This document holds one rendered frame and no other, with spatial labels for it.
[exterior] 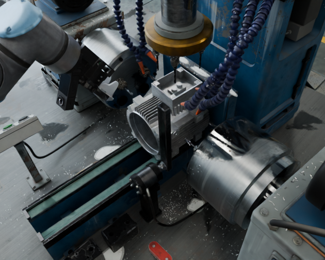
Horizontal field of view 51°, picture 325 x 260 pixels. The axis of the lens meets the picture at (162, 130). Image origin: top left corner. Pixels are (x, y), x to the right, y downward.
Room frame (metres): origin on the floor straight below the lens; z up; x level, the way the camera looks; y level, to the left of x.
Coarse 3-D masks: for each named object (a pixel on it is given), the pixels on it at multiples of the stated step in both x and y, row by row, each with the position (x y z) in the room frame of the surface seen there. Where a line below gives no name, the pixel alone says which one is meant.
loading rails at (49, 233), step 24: (96, 168) 0.65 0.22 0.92; (120, 168) 0.67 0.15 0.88; (48, 192) 0.56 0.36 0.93; (72, 192) 0.56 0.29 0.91; (96, 192) 0.61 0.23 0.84; (120, 192) 0.55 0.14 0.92; (48, 216) 0.51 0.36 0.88; (72, 216) 0.48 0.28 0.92; (96, 216) 0.49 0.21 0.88; (48, 240) 0.41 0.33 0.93; (72, 240) 0.44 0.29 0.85
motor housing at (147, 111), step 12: (156, 96) 0.77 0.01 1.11; (144, 108) 0.72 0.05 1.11; (156, 108) 0.72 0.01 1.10; (132, 120) 0.77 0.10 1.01; (144, 120) 0.69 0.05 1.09; (156, 120) 0.69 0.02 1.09; (180, 120) 0.70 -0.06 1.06; (192, 120) 0.71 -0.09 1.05; (204, 120) 0.73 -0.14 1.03; (144, 132) 0.76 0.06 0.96; (180, 132) 0.67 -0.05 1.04; (192, 132) 0.70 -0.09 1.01; (144, 144) 0.72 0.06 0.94; (156, 144) 0.71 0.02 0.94; (180, 144) 0.68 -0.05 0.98
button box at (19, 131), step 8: (24, 120) 0.72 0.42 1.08; (32, 120) 0.73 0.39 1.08; (8, 128) 0.69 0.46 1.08; (16, 128) 0.69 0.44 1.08; (24, 128) 0.70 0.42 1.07; (32, 128) 0.71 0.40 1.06; (40, 128) 0.72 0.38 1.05; (0, 136) 0.66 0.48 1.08; (8, 136) 0.67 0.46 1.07; (16, 136) 0.68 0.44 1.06; (24, 136) 0.68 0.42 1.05; (0, 144) 0.65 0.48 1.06; (8, 144) 0.65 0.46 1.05; (0, 152) 0.63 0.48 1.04
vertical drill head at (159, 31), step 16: (160, 0) 0.79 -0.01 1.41; (176, 0) 0.75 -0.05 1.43; (192, 0) 0.76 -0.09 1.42; (160, 16) 0.80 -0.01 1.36; (176, 16) 0.75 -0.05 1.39; (192, 16) 0.76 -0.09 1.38; (160, 32) 0.75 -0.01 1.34; (176, 32) 0.73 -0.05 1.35; (192, 32) 0.73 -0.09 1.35; (208, 32) 0.75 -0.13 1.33; (160, 48) 0.72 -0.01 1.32; (176, 48) 0.70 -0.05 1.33; (192, 48) 0.70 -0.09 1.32; (176, 64) 0.72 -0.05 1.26
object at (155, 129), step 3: (204, 99) 0.77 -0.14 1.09; (129, 105) 0.76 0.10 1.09; (132, 105) 0.75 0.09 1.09; (135, 105) 0.76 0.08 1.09; (129, 108) 0.75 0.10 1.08; (132, 108) 0.74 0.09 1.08; (129, 111) 0.75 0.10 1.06; (156, 126) 0.66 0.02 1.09; (153, 129) 0.65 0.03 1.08; (156, 129) 0.65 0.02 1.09; (204, 129) 0.76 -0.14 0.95; (132, 132) 0.76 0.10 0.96; (153, 132) 0.66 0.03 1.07; (156, 132) 0.64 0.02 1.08; (156, 135) 0.64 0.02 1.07; (156, 156) 0.65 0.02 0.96; (159, 156) 0.65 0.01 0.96; (156, 159) 0.65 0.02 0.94; (159, 159) 0.64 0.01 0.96
